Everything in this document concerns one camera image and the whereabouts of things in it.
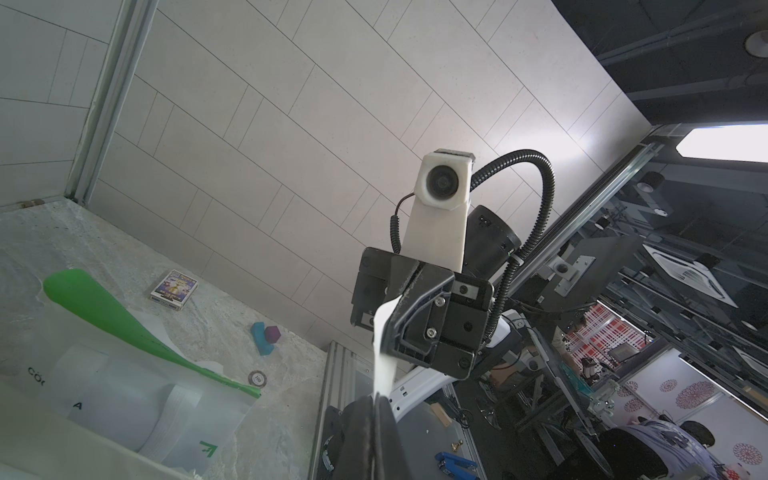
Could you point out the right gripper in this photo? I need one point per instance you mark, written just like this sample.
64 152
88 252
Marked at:
439 318

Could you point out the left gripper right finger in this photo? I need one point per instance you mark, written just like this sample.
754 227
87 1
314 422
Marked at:
390 459

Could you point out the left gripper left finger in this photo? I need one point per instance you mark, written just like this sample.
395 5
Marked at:
357 452

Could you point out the green white paper bag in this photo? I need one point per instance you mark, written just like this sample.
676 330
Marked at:
92 362

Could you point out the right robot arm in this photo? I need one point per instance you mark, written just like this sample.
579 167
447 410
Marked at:
493 252

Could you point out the teal purple blocks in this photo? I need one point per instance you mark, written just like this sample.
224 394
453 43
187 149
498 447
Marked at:
265 337

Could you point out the small card box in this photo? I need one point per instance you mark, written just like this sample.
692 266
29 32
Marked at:
174 289

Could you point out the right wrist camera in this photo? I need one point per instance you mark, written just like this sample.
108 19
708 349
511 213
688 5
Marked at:
436 230

